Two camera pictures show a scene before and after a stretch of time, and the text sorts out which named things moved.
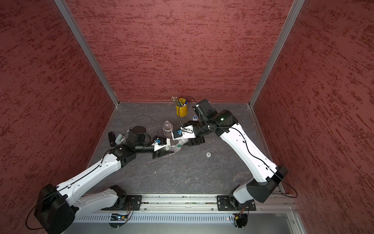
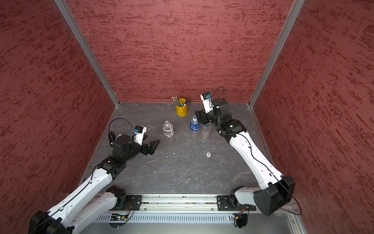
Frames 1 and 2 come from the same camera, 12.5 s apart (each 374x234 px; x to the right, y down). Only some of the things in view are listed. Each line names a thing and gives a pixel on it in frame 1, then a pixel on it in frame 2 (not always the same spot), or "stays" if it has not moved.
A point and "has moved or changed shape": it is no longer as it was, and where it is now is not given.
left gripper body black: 156,154 to 136,149
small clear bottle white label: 167,128 stays
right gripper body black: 200,138 to 206,117
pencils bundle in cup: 177,102 stays
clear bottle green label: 180,143 has moved or changed shape
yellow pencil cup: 183,110 stays
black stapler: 112,139 stays
